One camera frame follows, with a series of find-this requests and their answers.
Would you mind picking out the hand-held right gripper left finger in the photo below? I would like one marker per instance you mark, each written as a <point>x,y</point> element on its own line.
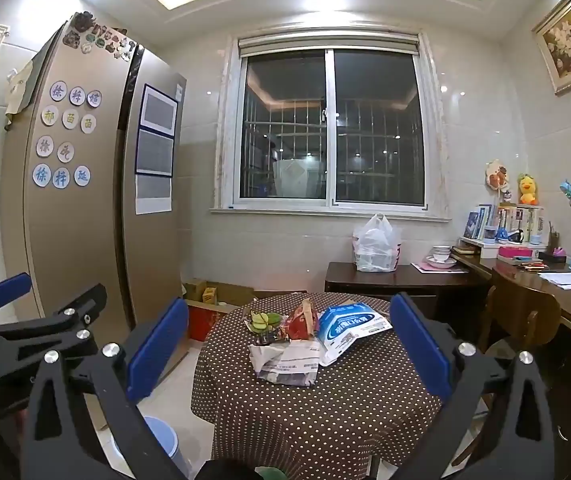
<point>158,345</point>

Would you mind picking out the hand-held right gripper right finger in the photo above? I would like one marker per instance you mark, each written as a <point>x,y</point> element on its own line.
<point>420,345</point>

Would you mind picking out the light blue trash bin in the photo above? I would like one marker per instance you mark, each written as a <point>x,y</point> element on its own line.
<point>163,440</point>

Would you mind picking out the red cardboard box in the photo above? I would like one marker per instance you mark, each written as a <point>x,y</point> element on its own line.
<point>200,322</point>

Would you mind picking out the small yellow carton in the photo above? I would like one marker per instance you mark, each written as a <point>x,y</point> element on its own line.
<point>209,295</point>

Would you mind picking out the blue white packaging bag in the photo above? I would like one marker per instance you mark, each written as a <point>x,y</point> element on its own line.
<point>350,330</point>

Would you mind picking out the pink flat book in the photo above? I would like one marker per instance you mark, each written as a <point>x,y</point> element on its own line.
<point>445,270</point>

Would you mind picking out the gold double door refrigerator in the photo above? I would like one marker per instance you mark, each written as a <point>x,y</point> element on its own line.
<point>90,240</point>

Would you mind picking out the stacked white bowls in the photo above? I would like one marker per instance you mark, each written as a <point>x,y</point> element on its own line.
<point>440,262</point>

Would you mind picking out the brown cardboard box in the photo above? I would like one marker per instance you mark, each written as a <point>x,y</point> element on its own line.
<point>233,292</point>

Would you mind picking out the wooden chair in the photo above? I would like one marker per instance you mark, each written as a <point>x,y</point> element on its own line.
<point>520,310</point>

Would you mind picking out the white plastic shopping bag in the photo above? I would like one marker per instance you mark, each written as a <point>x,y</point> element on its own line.
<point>375,247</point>

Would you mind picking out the dark small wrapper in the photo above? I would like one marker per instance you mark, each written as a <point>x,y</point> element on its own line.
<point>265,340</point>

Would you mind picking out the white desk riser shelf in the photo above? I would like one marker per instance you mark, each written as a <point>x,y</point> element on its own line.
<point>485,249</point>

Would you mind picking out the brown polka dot tablecloth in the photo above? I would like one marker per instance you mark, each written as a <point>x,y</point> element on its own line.
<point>315,420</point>

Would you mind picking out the pink box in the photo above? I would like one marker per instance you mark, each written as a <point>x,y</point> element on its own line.
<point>515,252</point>

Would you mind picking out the white printed sheet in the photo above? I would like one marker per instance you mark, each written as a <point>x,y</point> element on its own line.
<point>153,195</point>

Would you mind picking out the row of books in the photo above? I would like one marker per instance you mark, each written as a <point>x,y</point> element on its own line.
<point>513,220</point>

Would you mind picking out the white paper sheets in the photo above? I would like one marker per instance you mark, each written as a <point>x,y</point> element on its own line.
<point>565,280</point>

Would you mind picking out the round white character magnets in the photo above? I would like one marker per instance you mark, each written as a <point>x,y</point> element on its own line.
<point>68,137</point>

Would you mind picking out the pen holder with pens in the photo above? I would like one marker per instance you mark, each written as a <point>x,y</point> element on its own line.
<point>553,237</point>

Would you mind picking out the round cartoon hand fan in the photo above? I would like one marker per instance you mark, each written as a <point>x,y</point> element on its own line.
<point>497,175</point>

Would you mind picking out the blue framed printed sheet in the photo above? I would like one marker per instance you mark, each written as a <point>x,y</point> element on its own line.
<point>154,152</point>
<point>159,110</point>

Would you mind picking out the yellow duck plush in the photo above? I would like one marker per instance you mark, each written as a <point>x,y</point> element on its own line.
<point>528,189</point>

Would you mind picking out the white tote bag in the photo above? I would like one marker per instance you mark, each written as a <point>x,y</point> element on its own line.
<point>18,92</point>

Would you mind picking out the sliding glass window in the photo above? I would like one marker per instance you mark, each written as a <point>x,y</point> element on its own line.
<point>333,125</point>

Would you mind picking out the assorted souvenir fridge magnets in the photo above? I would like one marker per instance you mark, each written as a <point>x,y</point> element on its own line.
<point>98,37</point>

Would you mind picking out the grey roller blind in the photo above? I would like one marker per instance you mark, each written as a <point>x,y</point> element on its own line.
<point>330,46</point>

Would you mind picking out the framed flower painting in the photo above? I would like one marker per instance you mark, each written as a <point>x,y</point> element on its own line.
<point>570,45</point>

